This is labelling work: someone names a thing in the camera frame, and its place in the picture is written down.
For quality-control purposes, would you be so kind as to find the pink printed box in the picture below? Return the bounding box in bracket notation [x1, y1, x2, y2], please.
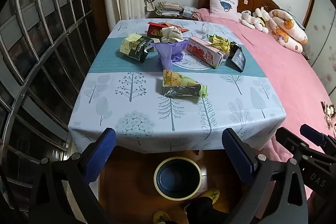
[186, 36, 227, 69]

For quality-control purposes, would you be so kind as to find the red paper envelope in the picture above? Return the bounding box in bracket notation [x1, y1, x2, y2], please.
[146, 21, 168, 37]

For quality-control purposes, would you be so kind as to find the tree printed tablecloth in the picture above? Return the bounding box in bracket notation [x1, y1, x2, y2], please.
[68, 18, 286, 155]

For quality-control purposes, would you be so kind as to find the pink printed pillow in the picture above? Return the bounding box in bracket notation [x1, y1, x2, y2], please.
[209, 0, 239, 17]

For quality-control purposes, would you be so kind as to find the orange patterned pillow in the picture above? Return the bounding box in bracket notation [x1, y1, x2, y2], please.
[268, 9, 308, 53]

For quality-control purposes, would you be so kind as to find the green yellow snack packet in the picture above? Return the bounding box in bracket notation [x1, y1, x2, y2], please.
[161, 70, 208, 98]

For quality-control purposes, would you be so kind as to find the round blue bin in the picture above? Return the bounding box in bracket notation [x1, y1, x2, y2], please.
[154, 156, 202, 201]

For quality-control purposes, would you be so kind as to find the black yellow crumpled packet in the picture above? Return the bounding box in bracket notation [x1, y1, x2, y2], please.
[228, 42, 247, 72]

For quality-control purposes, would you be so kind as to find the green cream chocolate carton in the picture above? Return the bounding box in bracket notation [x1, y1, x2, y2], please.
[119, 33, 154, 63]

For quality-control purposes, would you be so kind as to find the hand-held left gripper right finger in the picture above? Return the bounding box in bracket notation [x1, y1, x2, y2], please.
[222, 128, 309, 224]

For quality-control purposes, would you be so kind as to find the pink bed cover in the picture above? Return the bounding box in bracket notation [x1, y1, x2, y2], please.
[193, 7, 336, 224]

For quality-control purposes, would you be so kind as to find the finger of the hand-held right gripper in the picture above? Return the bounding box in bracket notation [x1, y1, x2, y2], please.
[275, 127, 315, 161]
[300, 124, 336, 155]

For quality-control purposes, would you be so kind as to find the yellow striped plush toy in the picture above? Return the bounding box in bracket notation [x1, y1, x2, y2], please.
[253, 7, 271, 33]

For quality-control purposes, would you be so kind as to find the white paper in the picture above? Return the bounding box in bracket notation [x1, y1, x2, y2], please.
[161, 25, 183, 43]

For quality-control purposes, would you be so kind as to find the white plush toy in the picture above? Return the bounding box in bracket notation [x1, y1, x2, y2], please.
[240, 10, 259, 28]

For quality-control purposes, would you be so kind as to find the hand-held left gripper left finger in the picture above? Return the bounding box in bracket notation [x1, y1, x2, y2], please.
[26, 127, 117, 224]

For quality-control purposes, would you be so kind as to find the green crumpled paper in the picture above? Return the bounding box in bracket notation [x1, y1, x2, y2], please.
[206, 34, 231, 54]

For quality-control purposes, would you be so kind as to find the yellow slipper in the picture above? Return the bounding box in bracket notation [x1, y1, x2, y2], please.
[153, 211, 171, 224]
[202, 187, 221, 205]

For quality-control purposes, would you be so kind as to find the stack of papers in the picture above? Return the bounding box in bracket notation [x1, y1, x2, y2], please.
[155, 1, 184, 17]

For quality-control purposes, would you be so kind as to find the barred window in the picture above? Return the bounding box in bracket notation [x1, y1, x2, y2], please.
[0, 0, 113, 188]

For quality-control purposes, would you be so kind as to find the purple plastic bag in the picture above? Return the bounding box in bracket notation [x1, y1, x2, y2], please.
[150, 39, 189, 72]

